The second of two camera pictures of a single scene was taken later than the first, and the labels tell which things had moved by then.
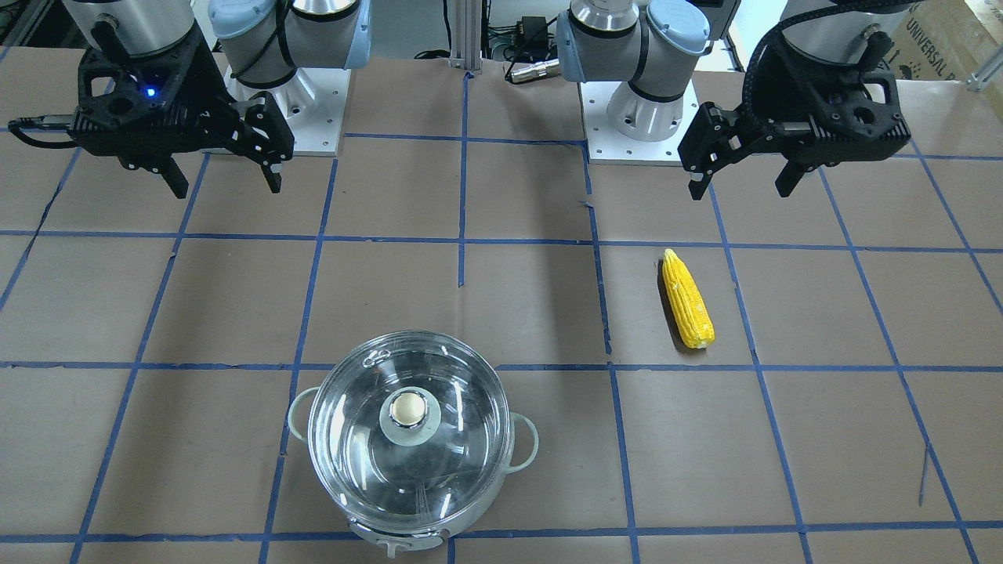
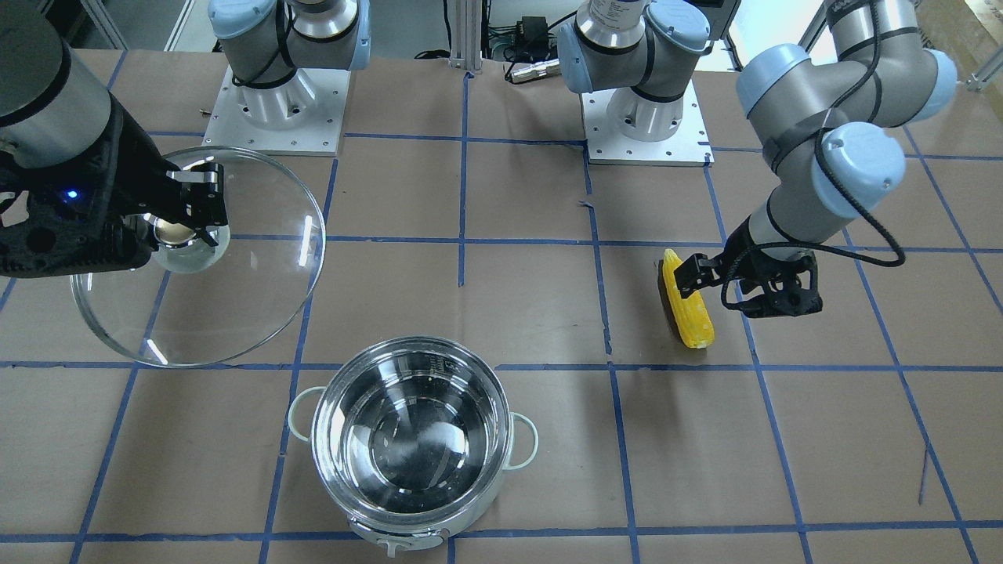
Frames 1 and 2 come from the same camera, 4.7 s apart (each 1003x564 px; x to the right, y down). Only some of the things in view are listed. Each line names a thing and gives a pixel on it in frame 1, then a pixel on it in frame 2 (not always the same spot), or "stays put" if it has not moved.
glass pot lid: x=410 y=429 -> x=156 y=315
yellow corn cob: x=690 y=311 stays put
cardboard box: x=946 y=40 stays put
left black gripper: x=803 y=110 -> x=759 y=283
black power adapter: x=532 y=33 stays put
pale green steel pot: x=410 y=435 stays put
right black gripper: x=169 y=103 -> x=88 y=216
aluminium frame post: x=465 y=35 stays put
